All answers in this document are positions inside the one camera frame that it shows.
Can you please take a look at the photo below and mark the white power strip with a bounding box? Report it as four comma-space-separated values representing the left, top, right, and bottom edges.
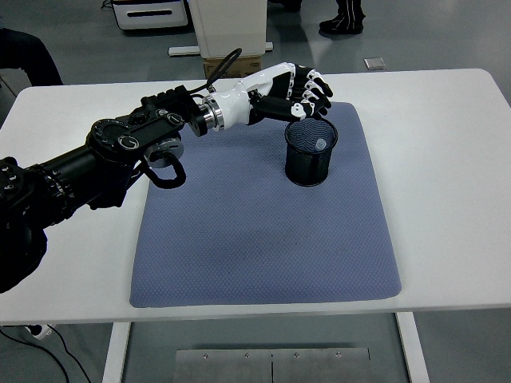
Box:
22, 323, 56, 342

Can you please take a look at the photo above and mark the white base bar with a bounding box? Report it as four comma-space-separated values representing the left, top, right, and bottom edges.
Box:
168, 41, 275, 57

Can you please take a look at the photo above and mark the white table leg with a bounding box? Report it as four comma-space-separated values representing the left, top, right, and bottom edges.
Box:
101, 321, 132, 383
394, 311, 430, 383

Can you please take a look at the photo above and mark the seated person in dark trousers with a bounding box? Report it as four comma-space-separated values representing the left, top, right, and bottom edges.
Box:
0, 26, 65, 87

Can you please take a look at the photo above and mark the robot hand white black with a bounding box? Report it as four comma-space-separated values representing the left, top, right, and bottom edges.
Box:
214, 61, 335, 129

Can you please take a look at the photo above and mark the brown cardboard box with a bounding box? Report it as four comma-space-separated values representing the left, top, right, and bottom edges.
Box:
203, 55, 263, 80

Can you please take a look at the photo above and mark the silver floor outlet plate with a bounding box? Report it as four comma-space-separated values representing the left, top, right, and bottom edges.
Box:
363, 57, 389, 73

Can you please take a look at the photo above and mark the white appliance with black slot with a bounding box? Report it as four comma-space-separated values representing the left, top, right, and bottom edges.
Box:
111, 0, 191, 32

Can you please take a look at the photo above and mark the person in striped black trousers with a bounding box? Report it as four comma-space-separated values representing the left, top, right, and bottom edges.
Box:
269, 0, 366, 36

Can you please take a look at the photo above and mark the black mesh pen holder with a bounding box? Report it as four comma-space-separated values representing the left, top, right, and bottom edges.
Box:
283, 116, 339, 188

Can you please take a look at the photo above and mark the blue-grey textured mat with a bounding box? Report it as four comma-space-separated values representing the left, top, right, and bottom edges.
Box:
130, 101, 402, 309

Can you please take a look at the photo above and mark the black floor cable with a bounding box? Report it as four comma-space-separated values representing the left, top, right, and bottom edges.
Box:
0, 326, 92, 383

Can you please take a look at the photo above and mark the white pedestal cabinet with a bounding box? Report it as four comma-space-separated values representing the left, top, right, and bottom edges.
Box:
190, 0, 269, 60

